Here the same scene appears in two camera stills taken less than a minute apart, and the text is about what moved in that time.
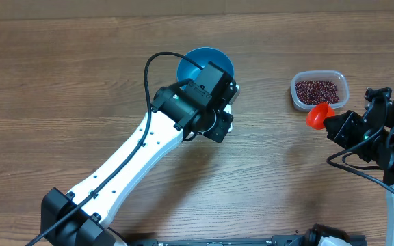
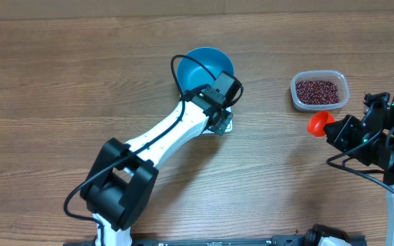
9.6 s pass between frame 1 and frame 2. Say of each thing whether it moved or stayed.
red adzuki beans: stayed
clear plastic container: stayed
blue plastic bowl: stayed
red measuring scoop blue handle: moved
